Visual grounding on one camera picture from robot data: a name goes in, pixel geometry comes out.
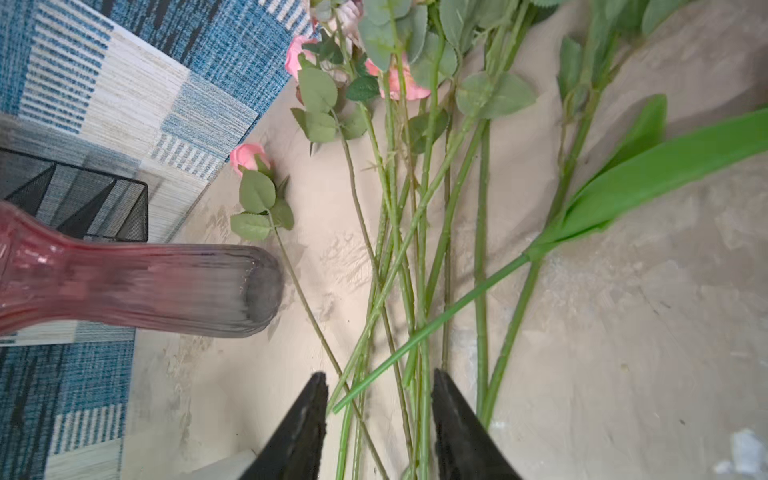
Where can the small pink rosebud stem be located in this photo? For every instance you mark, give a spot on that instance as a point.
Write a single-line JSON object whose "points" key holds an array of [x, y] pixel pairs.
{"points": [[259, 195]]}

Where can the white ribbed ceramic vase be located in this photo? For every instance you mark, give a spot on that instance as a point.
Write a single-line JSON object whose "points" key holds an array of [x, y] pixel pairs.
{"points": [[229, 468]]}

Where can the red ribbed glass vase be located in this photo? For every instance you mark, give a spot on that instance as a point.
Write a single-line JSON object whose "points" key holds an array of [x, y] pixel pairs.
{"points": [[223, 291]]}

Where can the black wire mesh shelf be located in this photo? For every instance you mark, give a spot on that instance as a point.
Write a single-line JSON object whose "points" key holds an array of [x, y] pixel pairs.
{"points": [[80, 202]]}

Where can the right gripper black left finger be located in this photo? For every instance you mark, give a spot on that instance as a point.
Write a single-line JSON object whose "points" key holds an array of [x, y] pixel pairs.
{"points": [[294, 450]]}

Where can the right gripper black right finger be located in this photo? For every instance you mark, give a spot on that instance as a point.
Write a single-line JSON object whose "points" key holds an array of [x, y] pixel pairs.
{"points": [[464, 450]]}

